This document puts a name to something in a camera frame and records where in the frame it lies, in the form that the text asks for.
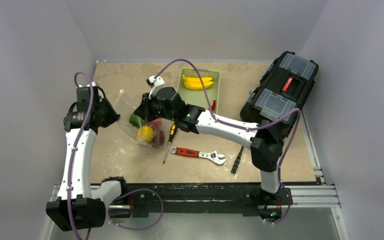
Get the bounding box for green bell pepper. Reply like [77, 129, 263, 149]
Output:
[128, 113, 146, 128]

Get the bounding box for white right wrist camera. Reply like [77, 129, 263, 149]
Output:
[146, 75, 165, 99]

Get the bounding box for black plastic toolbox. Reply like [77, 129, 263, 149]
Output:
[239, 51, 319, 126]

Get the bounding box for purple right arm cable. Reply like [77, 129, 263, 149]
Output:
[153, 58, 302, 226]

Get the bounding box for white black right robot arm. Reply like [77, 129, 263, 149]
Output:
[134, 87, 284, 204]

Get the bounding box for dark red purple fruit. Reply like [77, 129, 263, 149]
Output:
[152, 130, 165, 148]

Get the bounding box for yellow black screwdriver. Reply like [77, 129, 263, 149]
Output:
[163, 123, 178, 164]

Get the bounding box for clear dotted zip top bag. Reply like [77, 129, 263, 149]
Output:
[115, 89, 166, 148]

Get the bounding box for red chili pepper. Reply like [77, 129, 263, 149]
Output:
[211, 100, 217, 111]

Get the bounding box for light green plastic basket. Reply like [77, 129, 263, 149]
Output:
[176, 67, 221, 114]

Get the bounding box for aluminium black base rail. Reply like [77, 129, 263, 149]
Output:
[47, 178, 341, 220]

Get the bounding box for black hammer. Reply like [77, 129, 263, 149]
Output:
[230, 146, 244, 174]

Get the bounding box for red handled adjustable wrench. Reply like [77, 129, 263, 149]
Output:
[169, 147, 226, 165]

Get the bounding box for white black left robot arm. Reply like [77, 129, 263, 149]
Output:
[45, 86, 129, 232]

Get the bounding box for yellow banana bunch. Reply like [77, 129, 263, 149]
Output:
[182, 75, 215, 91]

